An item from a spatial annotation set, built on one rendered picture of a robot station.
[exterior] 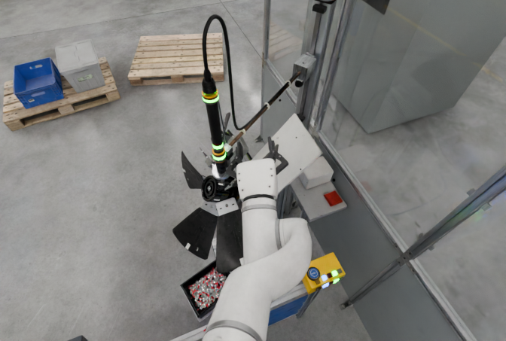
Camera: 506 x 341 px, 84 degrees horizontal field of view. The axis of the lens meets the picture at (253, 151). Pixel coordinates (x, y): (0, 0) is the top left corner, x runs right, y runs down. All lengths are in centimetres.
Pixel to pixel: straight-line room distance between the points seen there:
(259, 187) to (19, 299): 243
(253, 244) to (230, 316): 21
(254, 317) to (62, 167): 309
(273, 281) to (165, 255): 202
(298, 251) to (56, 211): 274
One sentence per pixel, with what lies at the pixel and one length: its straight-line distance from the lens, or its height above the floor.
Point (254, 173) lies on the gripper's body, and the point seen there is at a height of 172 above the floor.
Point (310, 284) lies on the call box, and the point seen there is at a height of 107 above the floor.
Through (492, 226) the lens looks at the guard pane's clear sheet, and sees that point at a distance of 116.
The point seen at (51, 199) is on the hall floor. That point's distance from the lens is 322.
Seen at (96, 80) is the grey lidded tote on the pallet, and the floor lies 26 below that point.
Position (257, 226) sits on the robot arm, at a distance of 64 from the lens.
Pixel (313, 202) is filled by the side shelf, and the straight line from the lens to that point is 167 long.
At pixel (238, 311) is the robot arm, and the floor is 183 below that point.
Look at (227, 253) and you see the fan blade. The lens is 120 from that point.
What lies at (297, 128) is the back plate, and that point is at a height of 134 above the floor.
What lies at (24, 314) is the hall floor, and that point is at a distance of 283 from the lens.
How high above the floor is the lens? 229
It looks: 51 degrees down
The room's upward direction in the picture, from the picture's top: straight up
